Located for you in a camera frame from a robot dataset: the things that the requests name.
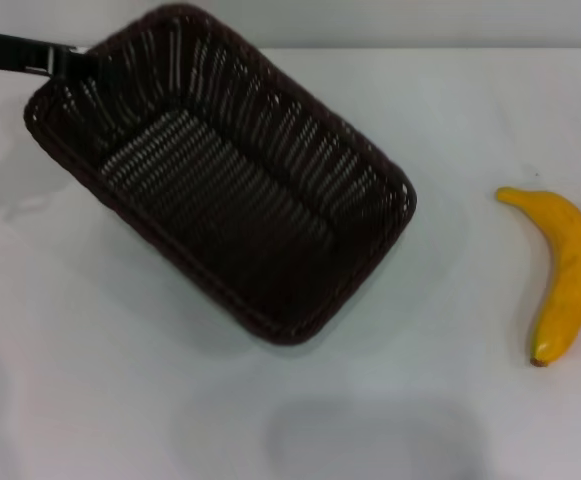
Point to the dark brown woven basket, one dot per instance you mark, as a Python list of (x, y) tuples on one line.
[(230, 210)]

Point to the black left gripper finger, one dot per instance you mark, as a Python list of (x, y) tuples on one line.
[(10, 52)]

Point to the yellow banana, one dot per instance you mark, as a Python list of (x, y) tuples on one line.
[(572, 265)]

